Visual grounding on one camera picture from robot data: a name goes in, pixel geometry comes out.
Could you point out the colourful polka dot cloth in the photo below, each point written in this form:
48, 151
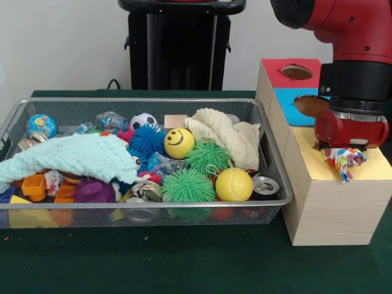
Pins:
344, 160

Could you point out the crushed drink can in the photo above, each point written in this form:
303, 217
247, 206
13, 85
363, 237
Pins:
265, 186

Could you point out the yellow smiley ball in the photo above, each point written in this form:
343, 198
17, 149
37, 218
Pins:
179, 143

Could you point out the mint knitted cloth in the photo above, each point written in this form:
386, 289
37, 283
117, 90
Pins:
76, 153

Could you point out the yellow tennis ball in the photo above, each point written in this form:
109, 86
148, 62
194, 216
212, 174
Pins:
234, 183

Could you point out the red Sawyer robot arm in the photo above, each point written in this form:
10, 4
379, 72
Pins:
352, 46

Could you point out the blue spiky rubber ball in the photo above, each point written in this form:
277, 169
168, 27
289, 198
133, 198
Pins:
147, 137

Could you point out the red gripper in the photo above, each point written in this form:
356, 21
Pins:
349, 131

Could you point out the wooden box with three holes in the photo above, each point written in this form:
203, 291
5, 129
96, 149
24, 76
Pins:
333, 208

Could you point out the cream waffle cloth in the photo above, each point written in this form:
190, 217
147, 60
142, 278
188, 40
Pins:
232, 137

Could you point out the dark green table cloth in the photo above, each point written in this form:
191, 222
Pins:
183, 260

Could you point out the green spiky rubber ball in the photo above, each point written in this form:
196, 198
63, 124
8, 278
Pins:
207, 154
187, 185

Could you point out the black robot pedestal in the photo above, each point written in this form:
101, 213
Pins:
180, 46

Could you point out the blue globe ball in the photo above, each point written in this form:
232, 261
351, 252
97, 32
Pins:
41, 125

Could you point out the small soccer ball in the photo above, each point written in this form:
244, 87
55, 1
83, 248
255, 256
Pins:
143, 121

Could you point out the clear mesh bin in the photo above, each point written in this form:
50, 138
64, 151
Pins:
214, 214

